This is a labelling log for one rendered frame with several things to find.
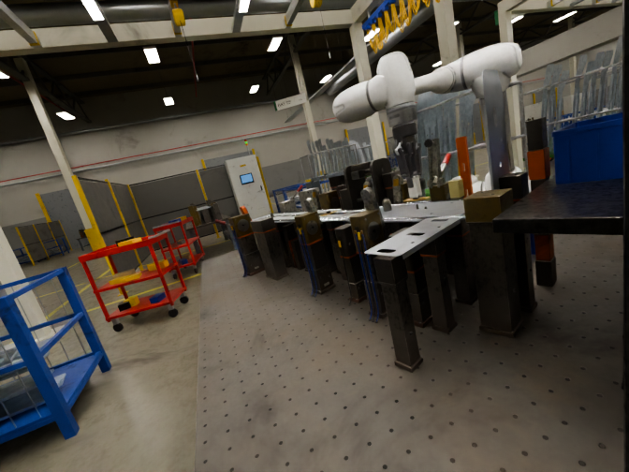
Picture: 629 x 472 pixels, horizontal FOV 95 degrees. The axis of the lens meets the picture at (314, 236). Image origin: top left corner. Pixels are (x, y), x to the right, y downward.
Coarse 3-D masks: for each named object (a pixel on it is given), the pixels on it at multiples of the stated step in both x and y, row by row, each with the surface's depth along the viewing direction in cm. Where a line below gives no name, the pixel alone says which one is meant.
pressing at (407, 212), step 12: (396, 204) 116; (408, 204) 110; (420, 204) 105; (432, 204) 100; (444, 204) 96; (456, 204) 92; (264, 216) 187; (288, 216) 159; (324, 216) 130; (336, 216) 123; (348, 216) 116; (384, 216) 100; (396, 216) 95; (408, 216) 91; (420, 216) 87; (432, 216) 84; (444, 216) 82; (456, 216) 79
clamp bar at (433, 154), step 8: (424, 144) 103; (432, 144) 103; (432, 152) 105; (432, 160) 105; (440, 160) 104; (432, 168) 106; (440, 168) 104; (432, 176) 106; (440, 176) 104; (432, 184) 107
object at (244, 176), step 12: (252, 156) 777; (228, 168) 759; (240, 168) 769; (252, 168) 780; (240, 180) 773; (252, 180) 782; (240, 192) 777; (252, 192) 788; (264, 192) 800; (240, 204) 781; (252, 204) 792; (264, 204) 804; (252, 216) 796
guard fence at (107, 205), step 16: (80, 192) 445; (96, 192) 515; (112, 192) 598; (128, 192) 738; (96, 208) 491; (112, 208) 573; (128, 208) 689; (96, 224) 461; (112, 224) 544; (128, 224) 642; (112, 240) 517; (112, 256) 492; (128, 256) 576; (144, 256) 692; (112, 272) 473
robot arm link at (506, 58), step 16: (496, 48) 111; (512, 48) 109; (464, 64) 118; (480, 64) 114; (496, 64) 112; (512, 64) 110; (464, 80) 120; (480, 80) 117; (480, 96) 122; (512, 160) 134; (528, 176) 138
